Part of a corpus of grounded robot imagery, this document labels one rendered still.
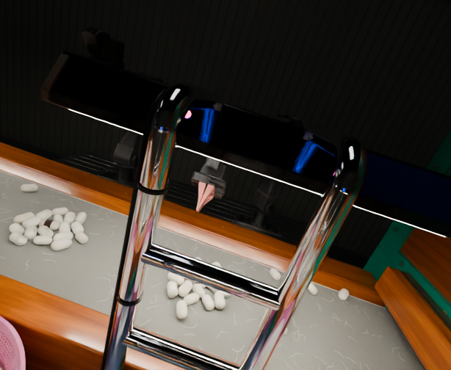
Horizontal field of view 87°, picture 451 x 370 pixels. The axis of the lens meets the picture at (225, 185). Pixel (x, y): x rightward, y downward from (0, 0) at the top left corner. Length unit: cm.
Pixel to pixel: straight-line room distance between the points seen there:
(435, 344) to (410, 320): 6
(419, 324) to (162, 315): 49
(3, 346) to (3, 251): 21
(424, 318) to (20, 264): 76
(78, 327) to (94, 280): 12
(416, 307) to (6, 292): 72
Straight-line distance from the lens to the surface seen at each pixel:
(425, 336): 64
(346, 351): 62
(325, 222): 20
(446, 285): 73
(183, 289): 51
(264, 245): 72
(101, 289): 52
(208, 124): 33
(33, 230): 64
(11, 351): 45
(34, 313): 47
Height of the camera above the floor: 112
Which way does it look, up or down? 20 degrees down
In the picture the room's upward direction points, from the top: 18 degrees clockwise
